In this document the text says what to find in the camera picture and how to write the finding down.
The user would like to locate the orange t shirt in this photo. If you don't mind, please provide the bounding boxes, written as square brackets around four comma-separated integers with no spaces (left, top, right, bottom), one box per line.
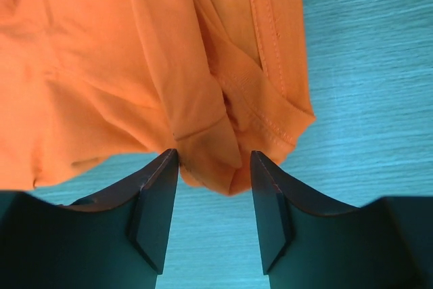
[1,0,315,196]

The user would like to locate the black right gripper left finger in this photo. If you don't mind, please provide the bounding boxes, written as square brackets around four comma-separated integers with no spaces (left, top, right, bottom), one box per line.
[1,150,178,288]

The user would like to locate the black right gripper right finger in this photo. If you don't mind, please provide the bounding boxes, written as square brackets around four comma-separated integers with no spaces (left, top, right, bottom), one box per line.
[250,151,432,288]

